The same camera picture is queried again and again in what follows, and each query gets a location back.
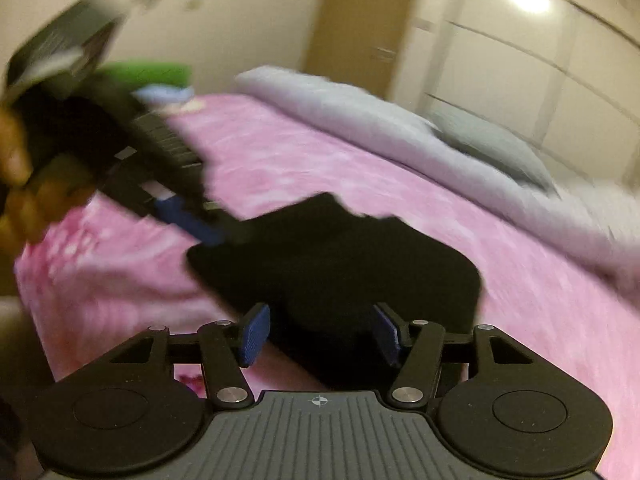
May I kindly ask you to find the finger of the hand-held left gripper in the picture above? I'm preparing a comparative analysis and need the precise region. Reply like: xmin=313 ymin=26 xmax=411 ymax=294
xmin=152 ymin=196 xmax=257 ymax=248

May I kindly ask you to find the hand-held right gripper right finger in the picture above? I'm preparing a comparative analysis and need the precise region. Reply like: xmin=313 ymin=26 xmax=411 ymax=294
xmin=371 ymin=302 xmax=535 ymax=407

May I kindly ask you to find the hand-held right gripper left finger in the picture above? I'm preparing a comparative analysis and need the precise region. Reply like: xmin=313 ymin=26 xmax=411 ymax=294
xmin=108 ymin=302 xmax=272 ymax=409

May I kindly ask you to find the black garment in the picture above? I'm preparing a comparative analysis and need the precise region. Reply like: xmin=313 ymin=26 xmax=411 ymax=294
xmin=186 ymin=192 xmax=485 ymax=392

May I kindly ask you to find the person's left hand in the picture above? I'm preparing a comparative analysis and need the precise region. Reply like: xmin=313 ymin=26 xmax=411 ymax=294
xmin=0 ymin=105 xmax=97 ymax=248

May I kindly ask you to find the green cloth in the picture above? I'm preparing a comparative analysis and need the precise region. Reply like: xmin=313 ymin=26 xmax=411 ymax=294
xmin=100 ymin=60 xmax=194 ymax=89

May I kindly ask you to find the blue cloth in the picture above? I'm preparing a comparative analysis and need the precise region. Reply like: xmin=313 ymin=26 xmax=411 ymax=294
xmin=135 ymin=85 xmax=197 ymax=107

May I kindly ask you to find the pink floral bed sheet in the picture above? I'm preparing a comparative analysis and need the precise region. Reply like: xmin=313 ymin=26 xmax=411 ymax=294
xmin=14 ymin=91 xmax=640 ymax=480

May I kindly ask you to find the lilac crinkled quilt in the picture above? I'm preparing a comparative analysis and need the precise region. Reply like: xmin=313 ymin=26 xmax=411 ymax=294
xmin=234 ymin=65 xmax=640 ymax=286

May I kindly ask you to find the grey pillow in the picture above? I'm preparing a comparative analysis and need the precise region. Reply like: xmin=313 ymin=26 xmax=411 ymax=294
xmin=429 ymin=109 xmax=560 ymax=195

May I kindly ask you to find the wooden door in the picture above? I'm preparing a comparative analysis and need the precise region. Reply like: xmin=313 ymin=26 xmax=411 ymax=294
xmin=304 ymin=0 xmax=422 ymax=102

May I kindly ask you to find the white wardrobe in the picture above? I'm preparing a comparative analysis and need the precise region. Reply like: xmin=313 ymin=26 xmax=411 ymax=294
xmin=390 ymin=0 xmax=640 ymax=188

